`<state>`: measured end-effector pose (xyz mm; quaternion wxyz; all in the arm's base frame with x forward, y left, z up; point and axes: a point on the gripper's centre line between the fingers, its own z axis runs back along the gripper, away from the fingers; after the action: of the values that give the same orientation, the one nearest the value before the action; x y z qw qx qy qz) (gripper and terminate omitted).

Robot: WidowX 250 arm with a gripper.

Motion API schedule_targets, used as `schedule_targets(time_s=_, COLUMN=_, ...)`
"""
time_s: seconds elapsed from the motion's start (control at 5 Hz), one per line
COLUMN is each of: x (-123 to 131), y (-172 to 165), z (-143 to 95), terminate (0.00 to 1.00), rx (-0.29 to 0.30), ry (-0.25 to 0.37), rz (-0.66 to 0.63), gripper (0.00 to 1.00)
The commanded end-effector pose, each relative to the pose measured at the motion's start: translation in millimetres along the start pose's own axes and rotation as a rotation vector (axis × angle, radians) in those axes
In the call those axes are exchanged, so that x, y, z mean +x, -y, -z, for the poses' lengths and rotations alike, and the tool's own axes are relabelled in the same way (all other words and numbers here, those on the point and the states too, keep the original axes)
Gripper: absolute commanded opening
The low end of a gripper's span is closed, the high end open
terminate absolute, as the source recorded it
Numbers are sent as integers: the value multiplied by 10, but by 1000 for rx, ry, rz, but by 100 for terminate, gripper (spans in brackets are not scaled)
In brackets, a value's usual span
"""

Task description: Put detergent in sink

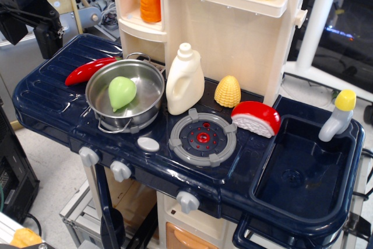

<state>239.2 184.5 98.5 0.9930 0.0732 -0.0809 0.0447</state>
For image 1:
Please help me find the steel pot with handles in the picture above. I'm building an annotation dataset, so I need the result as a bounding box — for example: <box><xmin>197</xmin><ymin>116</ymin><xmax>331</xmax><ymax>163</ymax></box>
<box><xmin>85</xmin><ymin>52</ymin><xmax>165</xmax><ymax>134</ymax></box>

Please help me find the yellow toy corn cob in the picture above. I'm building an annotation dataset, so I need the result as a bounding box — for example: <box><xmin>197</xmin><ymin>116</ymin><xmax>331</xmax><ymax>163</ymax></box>
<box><xmin>214</xmin><ymin>75</ymin><xmax>241</xmax><ymax>108</ymax></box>

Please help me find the cream toy detergent bottle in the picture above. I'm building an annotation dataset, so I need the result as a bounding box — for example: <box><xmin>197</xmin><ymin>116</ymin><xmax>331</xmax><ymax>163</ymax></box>
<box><xmin>166</xmin><ymin>43</ymin><xmax>205</xmax><ymax>115</ymax></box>

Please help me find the aluminium frame cart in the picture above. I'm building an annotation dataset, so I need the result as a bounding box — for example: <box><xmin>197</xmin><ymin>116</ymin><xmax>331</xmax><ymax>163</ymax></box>
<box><xmin>59</xmin><ymin>180</ymin><xmax>103</xmax><ymax>248</ymax></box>

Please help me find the white pipe stand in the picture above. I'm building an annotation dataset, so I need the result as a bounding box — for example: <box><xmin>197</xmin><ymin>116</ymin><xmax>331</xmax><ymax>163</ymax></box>
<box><xmin>284</xmin><ymin>0</ymin><xmax>372</xmax><ymax>102</ymax></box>

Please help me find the grey stove knob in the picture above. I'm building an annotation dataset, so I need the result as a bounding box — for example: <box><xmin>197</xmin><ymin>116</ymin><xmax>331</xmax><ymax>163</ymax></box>
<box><xmin>176</xmin><ymin>191</ymin><xmax>200</xmax><ymax>214</ymax></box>
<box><xmin>110</xmin><ymin>160</ymin><xmax>132</xmax><ymax>183</ymax></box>
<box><xmin>79</xmin><ymin>146</ymin><xmax>100</xmax><ymax>167</ymax></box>

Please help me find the grey right stove knob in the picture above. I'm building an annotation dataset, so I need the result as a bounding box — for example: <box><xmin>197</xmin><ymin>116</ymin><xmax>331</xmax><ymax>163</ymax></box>
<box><xmin>176</xmin><ymin>191</ymin><xmax>200</xmax><ymax>214</ymax></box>

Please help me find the grey toy stove burner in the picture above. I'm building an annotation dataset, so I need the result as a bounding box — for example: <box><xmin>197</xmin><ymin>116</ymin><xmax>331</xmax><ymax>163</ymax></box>
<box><xmin>168</xmin><ymin>108</ymin><xmax>237</xmax><ymax>167</ymax></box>

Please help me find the navy toy kitchen counter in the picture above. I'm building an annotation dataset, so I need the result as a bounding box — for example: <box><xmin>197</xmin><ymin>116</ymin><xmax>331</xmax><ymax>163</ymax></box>
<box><xmin>13</xmin><ymin>34</ymin><xmax>365</xmax><ymax>248</ymax></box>

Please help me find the grey oval button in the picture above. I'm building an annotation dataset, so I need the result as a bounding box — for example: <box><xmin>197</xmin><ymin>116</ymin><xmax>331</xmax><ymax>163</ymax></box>
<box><xmin>137</xmin><ymin>137</ymin><xmax>160</xmax><ymax>152</ymax></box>

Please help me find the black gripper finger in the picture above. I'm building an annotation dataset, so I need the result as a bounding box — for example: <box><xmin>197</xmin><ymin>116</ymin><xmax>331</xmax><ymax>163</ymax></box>
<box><xmin>27</xmin><ymin>0</ymin><xmax>64</xmax><ymax>60</ymax></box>
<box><xmin>1</xmin><ymin>13</ymin><xmax>29</xmax><ymax>45</ymax></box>

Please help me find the orange toy carrot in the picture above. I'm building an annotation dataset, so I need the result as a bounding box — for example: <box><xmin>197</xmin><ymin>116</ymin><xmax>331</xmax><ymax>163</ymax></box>
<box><xmin>140</xmin><ymin>0</ymin><xmax>161</xmax><ymax>23</ymax></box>

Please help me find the grey middle stove knob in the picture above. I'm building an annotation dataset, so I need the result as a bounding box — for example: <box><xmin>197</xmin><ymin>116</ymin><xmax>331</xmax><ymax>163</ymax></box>
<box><xmin>110</xmin><ymin>160</ymin><xmax>132</xmax><ymax>183</ymax></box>

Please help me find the cream toy kitchen shelf unit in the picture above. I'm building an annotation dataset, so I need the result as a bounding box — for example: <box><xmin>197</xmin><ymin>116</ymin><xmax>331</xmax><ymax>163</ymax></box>
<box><xmin>115</xmin><ymin>0</ymin><xmax>306</xmax><ymax>106</ymax></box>

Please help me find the navy toy sink basin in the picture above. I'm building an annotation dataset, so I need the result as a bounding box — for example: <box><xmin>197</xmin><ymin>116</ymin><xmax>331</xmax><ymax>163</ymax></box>
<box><xmin>252</xmin><ymin>115</ymin><xmax>360</xmax><ymax>221</ymax></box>

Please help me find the black computer case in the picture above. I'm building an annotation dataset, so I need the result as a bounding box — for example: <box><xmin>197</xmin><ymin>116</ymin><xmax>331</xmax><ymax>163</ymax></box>
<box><xmin>1</xmin><ymin>109</ymin><xmax>40</xmax><ymax>223</ymax></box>

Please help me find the grey faucet with yellow cap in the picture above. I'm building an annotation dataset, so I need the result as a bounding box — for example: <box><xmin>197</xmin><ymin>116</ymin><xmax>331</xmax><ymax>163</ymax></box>
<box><xmin>318</xmin><ymin>89</ymin><xmax>357</xmax><ymax>142</ymax></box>

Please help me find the red toy chili pepper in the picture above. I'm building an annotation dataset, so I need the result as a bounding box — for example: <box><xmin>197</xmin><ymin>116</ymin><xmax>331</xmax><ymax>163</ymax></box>
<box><xmin>65</xmin><ymin>57</ymin><xmax>122</xmax><ymax>86</ymax></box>

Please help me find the orange toy drawer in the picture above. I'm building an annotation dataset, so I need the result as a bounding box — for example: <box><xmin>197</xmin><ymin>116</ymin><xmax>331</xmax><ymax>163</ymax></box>
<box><xmin>166</xmin><ymin>222</ymin><xmax>217</xmax><ymax>249</ymax></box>

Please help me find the grey left stove knob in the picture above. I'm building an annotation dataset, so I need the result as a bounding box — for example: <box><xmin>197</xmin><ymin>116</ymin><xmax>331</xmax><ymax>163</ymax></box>
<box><xmin>79</xmin><ymin>146</ymin><xmax>100</xmax><ymax>167</ymax></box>

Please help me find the light green toy pear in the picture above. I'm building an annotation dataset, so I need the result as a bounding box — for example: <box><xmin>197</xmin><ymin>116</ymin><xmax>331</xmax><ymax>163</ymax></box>
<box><xmin>108</xmin><ymin>76</ymin><xmax>137</xmax><ymax>112</ymax></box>

